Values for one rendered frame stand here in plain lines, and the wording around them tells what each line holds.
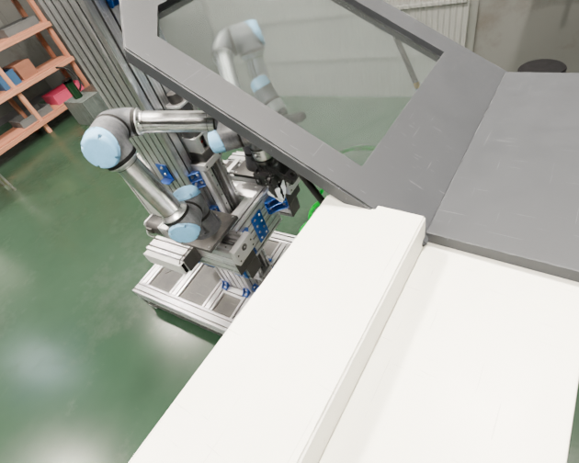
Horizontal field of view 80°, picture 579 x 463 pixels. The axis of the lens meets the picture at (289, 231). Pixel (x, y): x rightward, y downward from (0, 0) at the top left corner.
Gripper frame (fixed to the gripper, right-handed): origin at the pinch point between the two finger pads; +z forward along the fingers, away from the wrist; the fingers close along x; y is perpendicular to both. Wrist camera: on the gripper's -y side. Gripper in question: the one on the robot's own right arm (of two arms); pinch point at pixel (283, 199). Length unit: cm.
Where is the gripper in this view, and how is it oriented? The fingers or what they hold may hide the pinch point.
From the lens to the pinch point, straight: 135.0
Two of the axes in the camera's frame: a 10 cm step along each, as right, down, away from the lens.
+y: -8.1, -2.6, 5.3
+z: 2.4, 6.7, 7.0
